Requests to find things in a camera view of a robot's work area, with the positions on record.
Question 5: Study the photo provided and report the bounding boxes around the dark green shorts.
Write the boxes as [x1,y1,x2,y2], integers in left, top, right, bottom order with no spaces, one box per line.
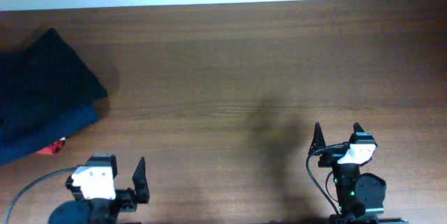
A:
[1,28,108,143]

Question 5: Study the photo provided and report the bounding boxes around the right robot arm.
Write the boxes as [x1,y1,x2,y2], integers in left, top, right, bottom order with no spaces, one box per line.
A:
[305,123,405,224]

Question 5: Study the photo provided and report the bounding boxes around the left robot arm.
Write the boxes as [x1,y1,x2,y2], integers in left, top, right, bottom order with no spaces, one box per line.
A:
[48,154,150,224]

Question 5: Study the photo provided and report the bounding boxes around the red cloth under stack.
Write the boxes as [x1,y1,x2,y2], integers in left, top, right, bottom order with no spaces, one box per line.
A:
[36,137,66,156]

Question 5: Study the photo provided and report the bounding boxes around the folded navy blue garment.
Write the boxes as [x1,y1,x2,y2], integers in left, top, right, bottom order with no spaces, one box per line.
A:
[1,103,98,165]

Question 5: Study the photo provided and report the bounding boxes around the right black cable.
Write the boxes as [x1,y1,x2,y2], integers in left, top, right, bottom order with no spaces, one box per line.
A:
[305,142,350,216]

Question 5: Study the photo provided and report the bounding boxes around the black cable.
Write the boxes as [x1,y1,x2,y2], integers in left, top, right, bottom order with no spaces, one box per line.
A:
[2,167,78,224]
[305,142,350,216]

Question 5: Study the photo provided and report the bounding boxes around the left black cable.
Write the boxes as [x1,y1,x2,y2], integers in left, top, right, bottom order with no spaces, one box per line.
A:
[2,167,78,224]

